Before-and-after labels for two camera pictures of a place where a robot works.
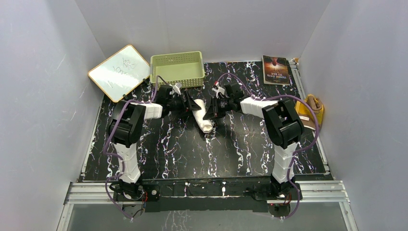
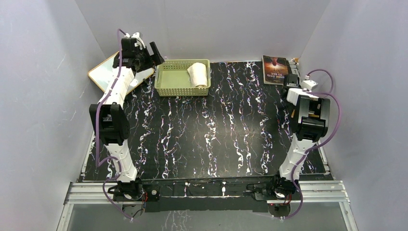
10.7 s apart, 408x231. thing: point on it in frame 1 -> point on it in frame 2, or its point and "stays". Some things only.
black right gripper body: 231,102 -> 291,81
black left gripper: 189,104 -> 155,58
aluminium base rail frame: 95,193 stays
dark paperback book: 275,70 stays
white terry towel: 206,125 -> 198,74
